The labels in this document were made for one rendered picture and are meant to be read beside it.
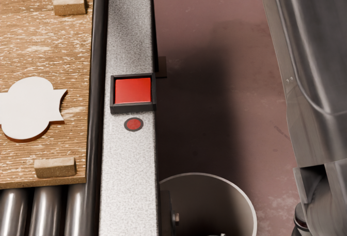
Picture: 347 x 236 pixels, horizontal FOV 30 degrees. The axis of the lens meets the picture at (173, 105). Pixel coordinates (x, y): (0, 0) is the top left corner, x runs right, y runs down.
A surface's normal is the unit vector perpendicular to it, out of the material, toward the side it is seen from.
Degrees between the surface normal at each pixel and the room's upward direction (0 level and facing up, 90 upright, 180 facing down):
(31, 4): 0
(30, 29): 0
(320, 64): 33
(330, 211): 80
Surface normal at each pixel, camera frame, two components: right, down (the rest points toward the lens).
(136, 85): -0.04, -0.71
